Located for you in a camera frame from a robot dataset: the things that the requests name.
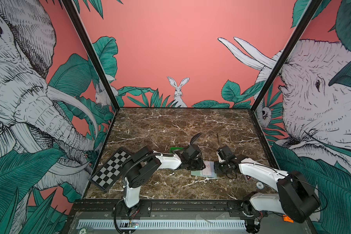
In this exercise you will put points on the left black frame post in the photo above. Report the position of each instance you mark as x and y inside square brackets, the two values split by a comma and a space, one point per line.
[78, 25]

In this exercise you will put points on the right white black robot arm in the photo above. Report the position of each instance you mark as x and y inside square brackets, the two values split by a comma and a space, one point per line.
[295, 197]

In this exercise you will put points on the green plastic card tray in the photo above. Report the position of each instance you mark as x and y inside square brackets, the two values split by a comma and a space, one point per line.
[172, 149]

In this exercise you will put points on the small round white sticker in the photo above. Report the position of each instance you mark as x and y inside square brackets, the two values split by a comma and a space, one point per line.
[260, 185]

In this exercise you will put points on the black frame post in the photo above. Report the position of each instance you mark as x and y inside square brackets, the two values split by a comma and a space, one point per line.
[78, 25]
[297, 33]

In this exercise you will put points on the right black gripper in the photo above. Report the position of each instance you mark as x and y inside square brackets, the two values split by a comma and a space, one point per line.
[217, 169]

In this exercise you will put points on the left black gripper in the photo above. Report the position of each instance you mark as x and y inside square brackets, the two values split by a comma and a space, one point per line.
[200, 165]

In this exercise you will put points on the orange plastic clip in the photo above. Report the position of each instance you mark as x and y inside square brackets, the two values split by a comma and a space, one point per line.
[287, 219]

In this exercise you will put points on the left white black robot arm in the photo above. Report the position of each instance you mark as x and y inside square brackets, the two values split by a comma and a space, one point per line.
[144, 163]

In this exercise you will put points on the right black frame post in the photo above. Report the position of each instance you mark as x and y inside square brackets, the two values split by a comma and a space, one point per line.
[297, 33]

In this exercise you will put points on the black front mounting rail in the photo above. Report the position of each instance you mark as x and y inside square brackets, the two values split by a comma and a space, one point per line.
[149, 206]

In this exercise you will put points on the black white checkerboard plate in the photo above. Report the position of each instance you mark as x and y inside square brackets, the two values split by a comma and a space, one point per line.
[105, 177]

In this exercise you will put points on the white perforated cable duct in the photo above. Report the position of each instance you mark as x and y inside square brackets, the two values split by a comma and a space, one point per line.
[152, 224]

